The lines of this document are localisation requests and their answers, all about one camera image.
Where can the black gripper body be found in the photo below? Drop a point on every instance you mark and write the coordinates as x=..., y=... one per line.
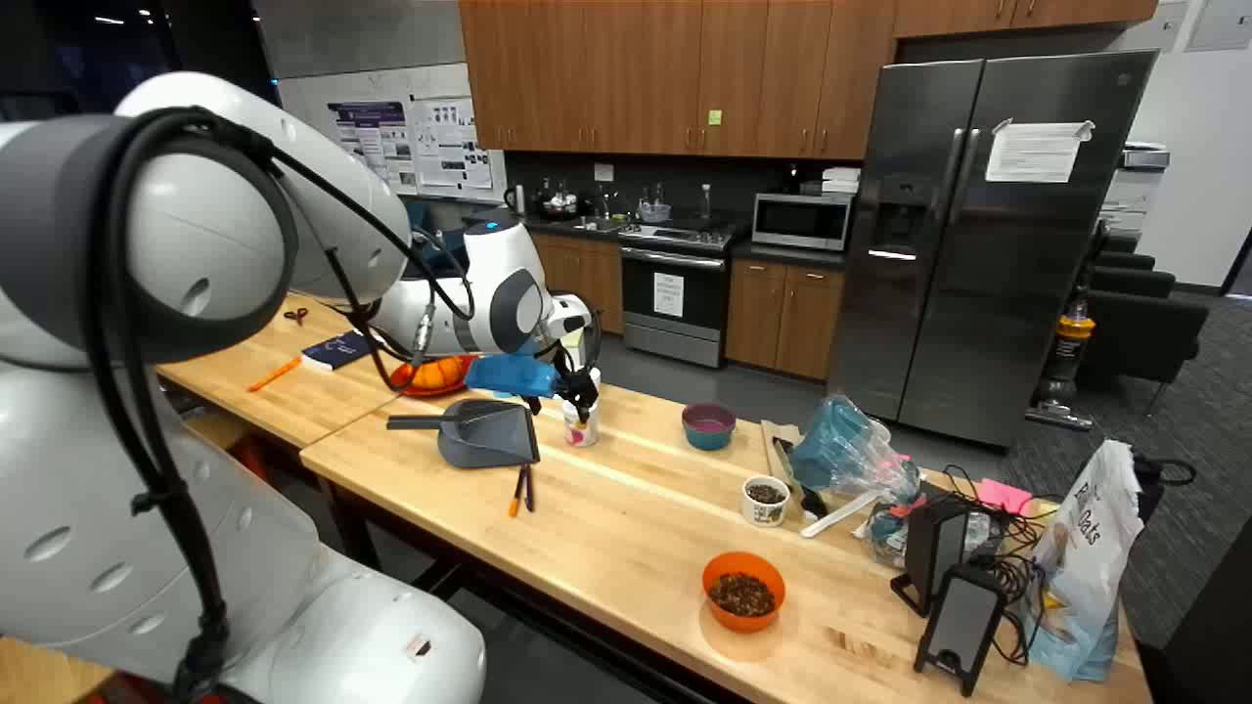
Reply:
x=572, y=360

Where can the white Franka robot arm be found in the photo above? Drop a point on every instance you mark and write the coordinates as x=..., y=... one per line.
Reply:
x=260, y=612

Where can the black pen with orange cap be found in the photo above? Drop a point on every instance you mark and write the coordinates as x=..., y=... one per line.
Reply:
x=517, y=494

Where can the teal and purple bowl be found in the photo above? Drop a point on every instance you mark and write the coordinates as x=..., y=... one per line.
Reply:
x=710, y=429

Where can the orange bowl with food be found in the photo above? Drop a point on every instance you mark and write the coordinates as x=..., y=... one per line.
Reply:
x=746, y=591

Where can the white labelled yogurt container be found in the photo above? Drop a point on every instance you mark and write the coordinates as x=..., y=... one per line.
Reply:
x=581, y=432

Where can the brown narrow base cabinet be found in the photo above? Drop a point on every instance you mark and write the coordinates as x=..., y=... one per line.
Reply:
x=588, y=277

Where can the white oven door label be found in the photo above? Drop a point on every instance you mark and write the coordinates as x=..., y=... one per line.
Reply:
x=666, y=296

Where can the stainless steel oven range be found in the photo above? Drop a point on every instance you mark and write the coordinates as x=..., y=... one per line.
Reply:
x=673, y=296

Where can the red plate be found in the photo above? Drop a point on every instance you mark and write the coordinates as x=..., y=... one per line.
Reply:
x=433, y=385

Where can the small white cup dark contents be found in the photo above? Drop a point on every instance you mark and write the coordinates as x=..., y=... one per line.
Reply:
x=765, y=501

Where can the brown two-door base cabinet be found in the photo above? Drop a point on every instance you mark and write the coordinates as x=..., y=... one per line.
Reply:
x=782, y=317

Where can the dark blue book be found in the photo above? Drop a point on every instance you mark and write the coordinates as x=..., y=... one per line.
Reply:
x=337, y=350

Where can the blue plastic bag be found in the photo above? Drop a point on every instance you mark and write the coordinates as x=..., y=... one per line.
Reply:
x=843, y=450

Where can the silver microwave oven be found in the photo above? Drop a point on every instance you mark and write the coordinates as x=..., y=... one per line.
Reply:
x=798, y=219

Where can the white stick utensil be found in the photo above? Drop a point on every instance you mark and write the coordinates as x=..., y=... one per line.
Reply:
x=843, y=514

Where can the orange pencil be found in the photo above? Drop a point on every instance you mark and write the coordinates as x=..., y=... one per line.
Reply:
x=275, y=376

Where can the black speaker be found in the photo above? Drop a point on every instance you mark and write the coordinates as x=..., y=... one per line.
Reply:
x=935, y=544
x=958, y=626

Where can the pink sticky notepad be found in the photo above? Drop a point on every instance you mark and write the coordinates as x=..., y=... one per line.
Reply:
x=1001, y=500

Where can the stainless steel refrigerator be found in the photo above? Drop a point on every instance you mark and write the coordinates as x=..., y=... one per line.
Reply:
x=992, y=249

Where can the yellow upright vacuum cleaner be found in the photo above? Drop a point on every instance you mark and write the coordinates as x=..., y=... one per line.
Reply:
x=1066, y=359

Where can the white paper sheet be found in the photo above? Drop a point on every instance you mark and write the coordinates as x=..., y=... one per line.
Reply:
x=1038, y=153

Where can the white printed paper bag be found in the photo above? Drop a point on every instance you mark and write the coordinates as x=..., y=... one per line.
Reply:
x=1087, y=573

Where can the black sofa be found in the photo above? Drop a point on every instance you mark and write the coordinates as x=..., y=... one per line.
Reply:
x=1141, y=308

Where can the brown cabinets above refrigerator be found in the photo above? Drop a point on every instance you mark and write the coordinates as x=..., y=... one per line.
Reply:
x=1018, y=12

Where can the white wall poster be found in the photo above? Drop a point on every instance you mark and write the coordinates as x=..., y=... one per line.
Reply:
x=416, y=141

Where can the wide brown wall cabinets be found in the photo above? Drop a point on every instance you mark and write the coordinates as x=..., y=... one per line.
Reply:
x=676, y=73

